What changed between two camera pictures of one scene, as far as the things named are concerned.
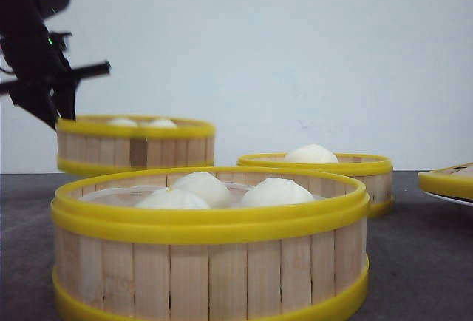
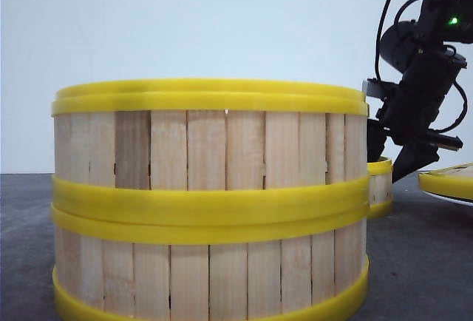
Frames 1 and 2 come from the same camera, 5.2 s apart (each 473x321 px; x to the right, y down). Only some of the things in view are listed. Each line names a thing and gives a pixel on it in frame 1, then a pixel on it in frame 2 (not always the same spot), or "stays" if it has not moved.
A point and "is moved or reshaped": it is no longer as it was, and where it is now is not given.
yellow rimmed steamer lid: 455,180 stays
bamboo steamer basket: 111,143 is moved or reshaped
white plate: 449,200 stays
